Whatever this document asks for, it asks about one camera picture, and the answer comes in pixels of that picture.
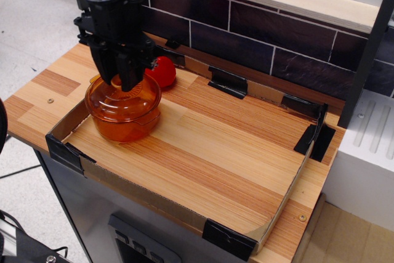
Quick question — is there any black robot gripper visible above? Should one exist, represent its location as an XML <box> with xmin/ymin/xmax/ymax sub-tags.
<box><xmin>74</xmin><ymin>0</ymin><xmax>156</xmax><ymax>91</ymax></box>

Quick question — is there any orange transparent pot lid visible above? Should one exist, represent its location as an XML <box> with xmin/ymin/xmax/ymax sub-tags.
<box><xmin>85</xmin><ymin>75</ymin><xmax>161</xmax><ymax>123</ymax></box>

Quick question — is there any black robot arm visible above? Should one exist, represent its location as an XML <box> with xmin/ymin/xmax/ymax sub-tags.
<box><xmin>74</xmin><ymin>0</ymin><xmax>155</xmax><ymax>92</ymax></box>

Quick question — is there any orange transparent pot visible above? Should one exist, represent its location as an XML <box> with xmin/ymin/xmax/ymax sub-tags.
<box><xmin>90</xmin><ymin>75</ymin><xmax>161</xmax><ymax>143</ymax></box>

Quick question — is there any red plastic tomato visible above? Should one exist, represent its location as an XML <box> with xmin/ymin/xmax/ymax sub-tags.
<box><xmin>145</xmin><ymin>56</ymin><xmax>176</xmax><ymax>87</ymax></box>

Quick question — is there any cardboard fence with black tape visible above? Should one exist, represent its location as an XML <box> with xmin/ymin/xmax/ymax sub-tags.
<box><xmin>49</xmin><ymin>44</ymin><xmax>343</xmax><ymax>262</ymax></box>

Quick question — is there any grey metal cabinet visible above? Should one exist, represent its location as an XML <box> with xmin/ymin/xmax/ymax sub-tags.
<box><xmin>33</xmin><ymin>148</ymin><xmax>216</xmax><ymax>263</ymax></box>

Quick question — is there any dark tile backsplash panel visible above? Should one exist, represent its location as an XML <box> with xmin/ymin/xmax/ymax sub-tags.
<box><xmin>144</xmin><ymin>0</ymin><xmax>393</xmax><ymax>109</ymax></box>

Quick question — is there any white ribbed appliance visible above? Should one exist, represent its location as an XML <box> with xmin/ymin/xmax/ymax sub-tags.
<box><xmin>323</xmin><ymin>90</ymin><xmax>393</xmax><ymax>230</ymax></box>

